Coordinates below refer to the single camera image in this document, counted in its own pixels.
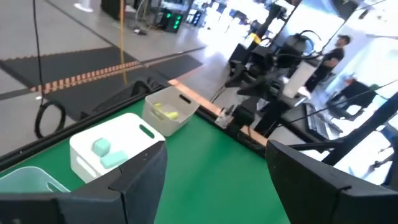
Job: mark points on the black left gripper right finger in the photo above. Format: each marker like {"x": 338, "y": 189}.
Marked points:
{"x": 326, "y": 199}

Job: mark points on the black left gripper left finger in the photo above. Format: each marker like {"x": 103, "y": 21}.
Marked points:
{"x": 133, "y": 199}

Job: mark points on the short pale teal block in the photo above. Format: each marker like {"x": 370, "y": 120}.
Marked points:
{"x": 113, "y": 159}

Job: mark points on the teal cube block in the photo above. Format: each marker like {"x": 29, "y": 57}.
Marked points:
{"x": 101, "y": 147}

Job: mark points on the long green block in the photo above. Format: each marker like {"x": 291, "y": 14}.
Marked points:
{"x": 172, "y": 115}

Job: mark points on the small green block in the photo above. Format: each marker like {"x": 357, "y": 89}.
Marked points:
{"x": 158, "y": 105}

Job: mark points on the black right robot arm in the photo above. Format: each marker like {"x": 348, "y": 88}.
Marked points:
{"x": 264, "y": 62}

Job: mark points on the white plastic bin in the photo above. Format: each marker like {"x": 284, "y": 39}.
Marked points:
{"x": 124, "y": 130}

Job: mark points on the beige plastic bin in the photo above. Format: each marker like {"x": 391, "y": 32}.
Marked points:
{"x": 168, "y": 129}

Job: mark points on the small clear plastic bin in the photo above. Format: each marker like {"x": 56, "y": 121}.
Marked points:
{"x": 25, "y": 180}

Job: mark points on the person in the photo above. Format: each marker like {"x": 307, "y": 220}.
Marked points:
{"x": 331, "y": 59}
{"x": 354, "y": 90}

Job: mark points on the wooden edge strip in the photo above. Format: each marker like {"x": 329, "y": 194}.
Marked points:
{"x": 199, "y": 98}

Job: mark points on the white cylindrical container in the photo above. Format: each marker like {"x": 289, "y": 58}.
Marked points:
{"x": 300, "y": 79}

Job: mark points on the orange striped floor strip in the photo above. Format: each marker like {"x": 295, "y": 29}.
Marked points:
{"x": 77, "y": 78}

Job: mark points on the black floor mat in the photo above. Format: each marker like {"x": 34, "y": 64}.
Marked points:
{"x": 77, "y": 62}

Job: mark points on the black device with green lights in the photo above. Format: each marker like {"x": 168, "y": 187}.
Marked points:
{"x": 171, "y": 23}

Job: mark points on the black frame strut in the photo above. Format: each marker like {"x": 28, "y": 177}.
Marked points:
{"x": 373, "y": 124}

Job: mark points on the black table edge rail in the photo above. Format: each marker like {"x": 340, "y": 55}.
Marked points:
{"x": 62, "y": 133}

